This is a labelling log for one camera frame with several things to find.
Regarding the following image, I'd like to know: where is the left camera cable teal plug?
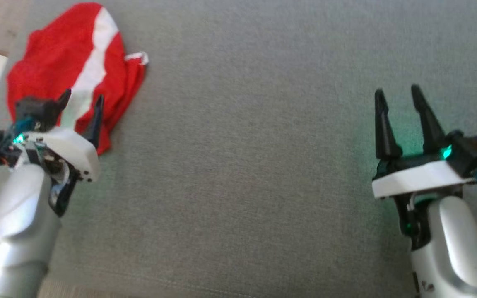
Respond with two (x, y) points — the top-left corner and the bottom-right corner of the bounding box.
(0, 117), (36, 180)

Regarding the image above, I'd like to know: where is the red shorts white stripe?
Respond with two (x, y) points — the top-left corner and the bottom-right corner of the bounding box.
(6, 2), (149, 156)

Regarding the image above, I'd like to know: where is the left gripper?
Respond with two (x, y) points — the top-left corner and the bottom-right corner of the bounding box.
(15, 88), (105, 218)

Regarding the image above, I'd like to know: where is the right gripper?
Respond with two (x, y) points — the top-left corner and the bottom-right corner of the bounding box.
(372, 84), (477, 251)

